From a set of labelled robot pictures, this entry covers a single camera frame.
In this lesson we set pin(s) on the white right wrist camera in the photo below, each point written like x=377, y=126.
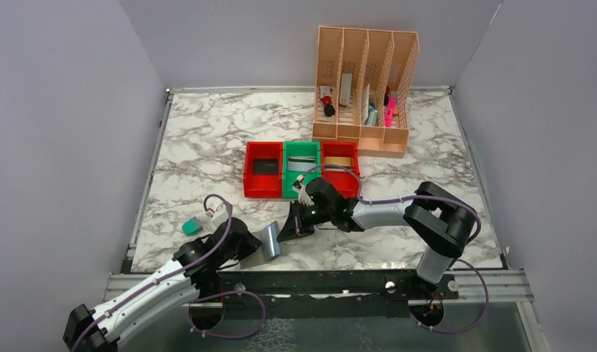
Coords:
x=300, y=188

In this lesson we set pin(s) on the white red box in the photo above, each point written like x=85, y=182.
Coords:
x=345, y=89

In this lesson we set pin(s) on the red black marker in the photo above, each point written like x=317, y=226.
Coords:
x=328, y=108

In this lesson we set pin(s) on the black card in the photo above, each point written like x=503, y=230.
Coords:
x=265, y=166

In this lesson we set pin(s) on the teal eraser block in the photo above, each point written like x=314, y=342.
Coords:
x=191, y=227

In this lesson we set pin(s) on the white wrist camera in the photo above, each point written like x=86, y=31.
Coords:
x=300, y=188
x=218, y=215

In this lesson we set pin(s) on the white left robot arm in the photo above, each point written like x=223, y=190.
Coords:
x=107, y=326

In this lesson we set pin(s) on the green plastic bin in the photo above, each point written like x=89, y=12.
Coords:
x=296, y=149

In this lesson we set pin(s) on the pink highlighter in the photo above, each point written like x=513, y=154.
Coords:
x=390, y=111

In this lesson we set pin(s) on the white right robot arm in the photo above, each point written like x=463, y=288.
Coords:
x=445, y=223

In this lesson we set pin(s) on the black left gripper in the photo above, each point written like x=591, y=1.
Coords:
x=247, y=243

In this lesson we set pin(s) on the red plastic bin right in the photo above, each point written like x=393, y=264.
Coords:
x=346, y=184

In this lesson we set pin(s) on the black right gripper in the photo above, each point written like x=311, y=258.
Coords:
x=298, y=219

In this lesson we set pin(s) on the gold striped card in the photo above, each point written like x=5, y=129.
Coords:
x=340, y=161

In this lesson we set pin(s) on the teal pen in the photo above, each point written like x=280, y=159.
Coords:
x=372, y=116

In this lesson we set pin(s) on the peach desk organizer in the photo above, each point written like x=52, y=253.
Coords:
x=382, y=63

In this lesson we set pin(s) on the grey card holder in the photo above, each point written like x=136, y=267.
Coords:
x=268, y=251

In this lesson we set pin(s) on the red plastic bin left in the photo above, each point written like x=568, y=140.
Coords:
x=262, y=186

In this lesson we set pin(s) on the silver striped card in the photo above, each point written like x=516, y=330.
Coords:
x=301, y=163

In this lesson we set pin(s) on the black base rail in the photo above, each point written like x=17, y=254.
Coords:
x=319, y=294

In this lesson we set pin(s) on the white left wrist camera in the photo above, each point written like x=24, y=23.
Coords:
x=218, y=215

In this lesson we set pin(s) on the red plastic bin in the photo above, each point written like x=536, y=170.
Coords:
x=346, y=184
x=262, y=186

